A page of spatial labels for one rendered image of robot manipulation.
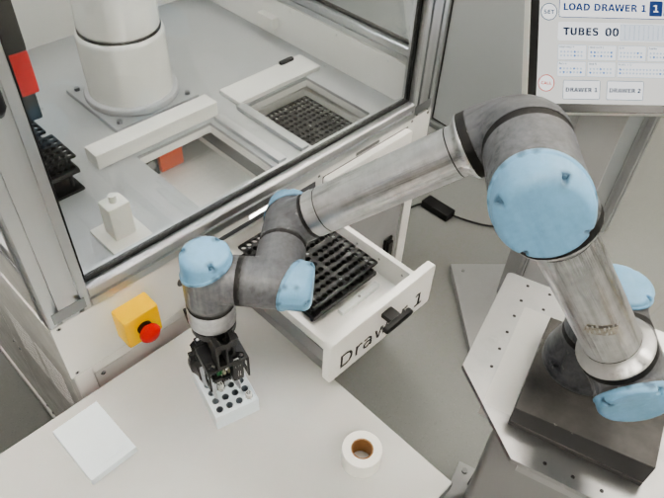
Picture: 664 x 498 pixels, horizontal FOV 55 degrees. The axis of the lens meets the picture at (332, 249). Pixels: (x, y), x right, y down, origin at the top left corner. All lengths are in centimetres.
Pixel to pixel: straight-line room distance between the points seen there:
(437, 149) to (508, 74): 204
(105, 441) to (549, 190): 85
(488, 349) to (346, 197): 55
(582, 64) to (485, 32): 124
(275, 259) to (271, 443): 40
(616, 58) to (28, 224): 138
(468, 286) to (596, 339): 152
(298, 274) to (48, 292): 43
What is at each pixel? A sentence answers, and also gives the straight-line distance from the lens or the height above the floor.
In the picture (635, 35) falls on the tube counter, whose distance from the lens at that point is 181.
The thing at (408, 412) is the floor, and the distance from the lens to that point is 214.
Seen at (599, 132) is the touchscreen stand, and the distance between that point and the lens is 193.
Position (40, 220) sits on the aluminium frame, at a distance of 103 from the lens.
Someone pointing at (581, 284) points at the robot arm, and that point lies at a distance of 88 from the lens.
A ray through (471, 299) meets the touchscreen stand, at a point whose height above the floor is 3.
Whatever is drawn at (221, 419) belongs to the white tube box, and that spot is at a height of 79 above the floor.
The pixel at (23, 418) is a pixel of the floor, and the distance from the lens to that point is 227.
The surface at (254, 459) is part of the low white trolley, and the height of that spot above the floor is 76.
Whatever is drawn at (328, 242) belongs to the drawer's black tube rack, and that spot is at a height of 90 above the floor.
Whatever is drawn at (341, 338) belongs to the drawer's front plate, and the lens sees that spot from 111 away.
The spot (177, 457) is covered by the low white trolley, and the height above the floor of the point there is 76.
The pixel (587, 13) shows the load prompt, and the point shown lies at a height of 114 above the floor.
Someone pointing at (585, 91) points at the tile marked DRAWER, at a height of 100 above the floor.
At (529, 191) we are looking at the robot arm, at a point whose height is 137.
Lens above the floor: 181
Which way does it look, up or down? 45 degrees down
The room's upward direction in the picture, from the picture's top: 3 degrees clockwise
